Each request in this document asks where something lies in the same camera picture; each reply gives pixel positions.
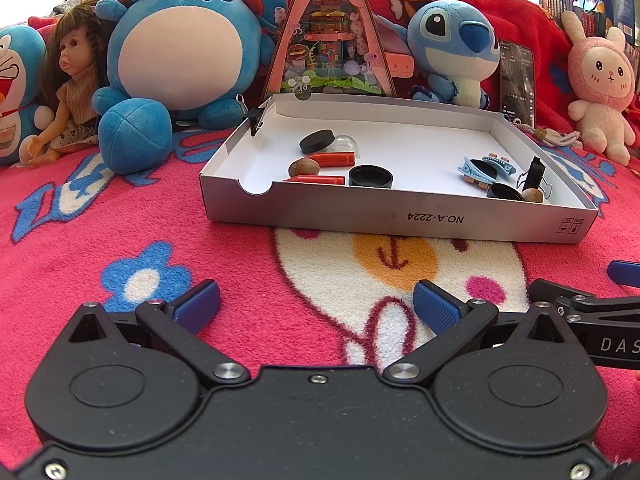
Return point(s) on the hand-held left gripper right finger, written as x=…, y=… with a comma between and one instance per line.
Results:
x=435, y=305

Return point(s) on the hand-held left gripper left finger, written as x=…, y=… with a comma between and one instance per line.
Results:
x=197, y=305

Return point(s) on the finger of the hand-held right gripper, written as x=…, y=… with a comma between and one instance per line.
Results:
x=600, y=306
x=625, y=272

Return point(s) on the grey cardboard box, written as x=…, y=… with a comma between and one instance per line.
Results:
x=400, y=210

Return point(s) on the brown nut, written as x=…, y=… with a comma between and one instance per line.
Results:
x=304, y=167
x=533, y=196

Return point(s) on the large black binder clip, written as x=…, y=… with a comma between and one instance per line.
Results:
x=534, y=175

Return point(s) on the blue beaded hair clip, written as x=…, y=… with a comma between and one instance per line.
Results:
x=500, y=165
x=472, y=170

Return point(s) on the red plastic tube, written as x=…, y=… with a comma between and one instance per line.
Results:
x=315, y=180
x=336, y=159

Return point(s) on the clear plastic dome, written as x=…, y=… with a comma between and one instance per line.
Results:
x=347, y=142

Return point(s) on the solid black disc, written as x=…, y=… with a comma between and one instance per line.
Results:
x=317, y=141

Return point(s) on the black round lid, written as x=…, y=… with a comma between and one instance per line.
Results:
x=371, y=176
x=505, y=192

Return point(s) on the pink bunny plush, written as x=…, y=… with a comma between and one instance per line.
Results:
x=600, y=90

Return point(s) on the small black binder clip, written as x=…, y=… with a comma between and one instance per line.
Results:
x=257, y=117

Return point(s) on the black smartphone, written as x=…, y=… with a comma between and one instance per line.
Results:
x=516, y=85

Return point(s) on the small pink box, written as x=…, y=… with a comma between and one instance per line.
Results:
x=400, y=65

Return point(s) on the row of shelved books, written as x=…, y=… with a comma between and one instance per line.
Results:
x=590, y=25

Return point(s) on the round blue mouse plush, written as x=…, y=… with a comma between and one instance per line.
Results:
x=185, y=55

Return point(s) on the blue alien plush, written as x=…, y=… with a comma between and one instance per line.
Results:
x=450, y=45

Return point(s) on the brown-haired baby doll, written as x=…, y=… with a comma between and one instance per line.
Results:
x=72, y=65

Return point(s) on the blue robot cat plush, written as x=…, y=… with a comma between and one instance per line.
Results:
x=17, y=90

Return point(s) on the triangular pink toy house box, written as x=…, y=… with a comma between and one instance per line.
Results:
x=327, y=35

